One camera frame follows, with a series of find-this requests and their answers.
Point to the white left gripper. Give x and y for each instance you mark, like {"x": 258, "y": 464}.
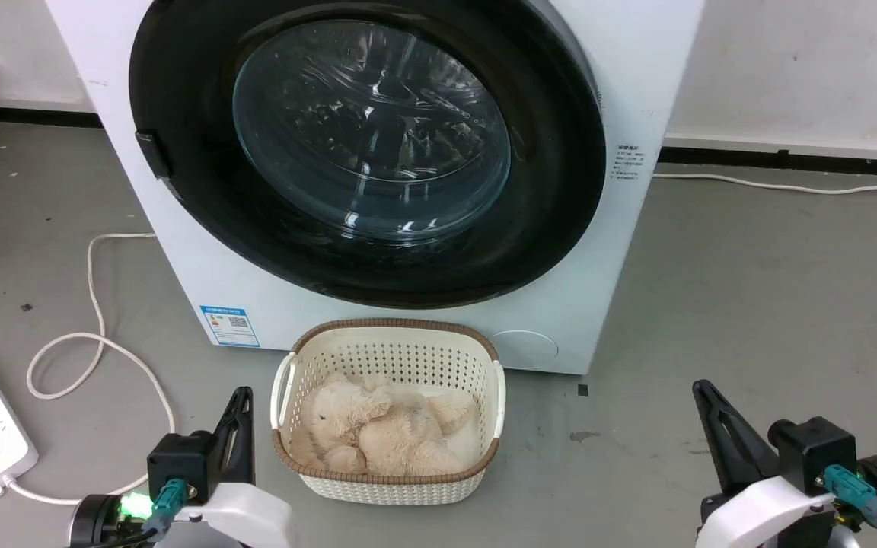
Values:
{"x": 248, "y": 514}

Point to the white front-load washing machine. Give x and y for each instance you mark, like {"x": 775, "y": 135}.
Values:
{"x": 636, "y": 91}

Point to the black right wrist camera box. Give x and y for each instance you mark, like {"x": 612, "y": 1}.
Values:
{"x": 815, "y": 449}

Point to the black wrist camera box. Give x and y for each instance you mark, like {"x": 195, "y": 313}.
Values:
{"x": 815, "y": 449}
{"x": 180, "y": 464}

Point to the blue energy label sticker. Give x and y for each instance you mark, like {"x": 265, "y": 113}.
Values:
{"x": 230, "y": 326}

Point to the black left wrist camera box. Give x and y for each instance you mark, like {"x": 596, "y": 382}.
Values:
{"x": 180, "y": 464}

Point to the cream perforated plastic laundry basket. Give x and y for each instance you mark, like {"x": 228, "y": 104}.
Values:
{"x": 393, "y": 346}

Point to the round black glass washer door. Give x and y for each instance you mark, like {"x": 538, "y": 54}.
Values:
{"x": 553, "y": 198}

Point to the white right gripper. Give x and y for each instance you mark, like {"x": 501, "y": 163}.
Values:
{"x": 766, "y": 514}

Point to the small printed warning sticker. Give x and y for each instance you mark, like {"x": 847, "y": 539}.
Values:
{"x": 626, "y": 164}

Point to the beige plush toy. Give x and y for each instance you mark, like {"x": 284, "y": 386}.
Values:
{"x": 385, "y": 434}

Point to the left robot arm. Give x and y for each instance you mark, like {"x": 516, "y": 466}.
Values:
{"x": 100, "y": 521}

